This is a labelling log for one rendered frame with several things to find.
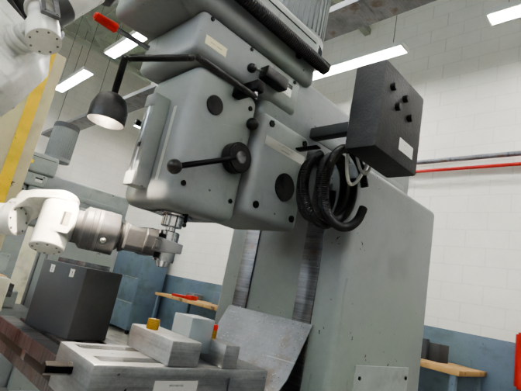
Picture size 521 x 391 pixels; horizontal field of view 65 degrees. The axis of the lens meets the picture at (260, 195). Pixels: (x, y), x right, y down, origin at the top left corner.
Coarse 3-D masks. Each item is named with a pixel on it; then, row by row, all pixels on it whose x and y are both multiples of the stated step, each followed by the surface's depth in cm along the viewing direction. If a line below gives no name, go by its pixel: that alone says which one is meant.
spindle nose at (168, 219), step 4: (164, 216) 91; (168, 216) 91; (172, 216) 91; (176, 216) 91; (164, 220) 91; (168, 220) 90; (172, 220) 90; (176, 220) 91; (180, 220) 92; (164, 224) 91; (168, 224) 90; (172, 224) 90; (176, 224) 91; (180, 224) 92; (180, 228) 92
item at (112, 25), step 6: (96, 12) 92; (96, 18) 91; (102, 18) 92; (108, 18) 93; (102, 24) 93; (108, 24) 93; (114, 24) 94; (114, 30) 94; (120, 30) 95; (126, 36) 97; (132, 36) 97; (138, 42) 99; (144, 48) 100
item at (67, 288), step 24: (48, 264) 119; (72, 264) 118; (48, 288) 116; (72, 288) 110; (96, 288) 111; (48, 312) 112; (72, 312) 107; (96, 312) 112; (72, 336) 106; (96, 336) 112
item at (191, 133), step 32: (192, 96) 87; (224, 96) 92; (192, 128) 86; (224, 128) 91; (160, 160) 86; (192, 160) 85; (128, 192) 92; (160, 192) 83; (192, 192) 85; (224, 192) 91
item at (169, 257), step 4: (160, 236) 90; (164, 236) 90; (168, 236) 90; (172, 236) 90; (172, 240) 90; (176, 240) 91; (156, 252) 89; (160, 252) 89; (156, 256) 89; (160, 256) 89; (164, 256) 89; (168, 256) 89; (172, 256) 90; (160, 260) 88; (164, 260) 89; (168, 260) 89; (172, 260) 90
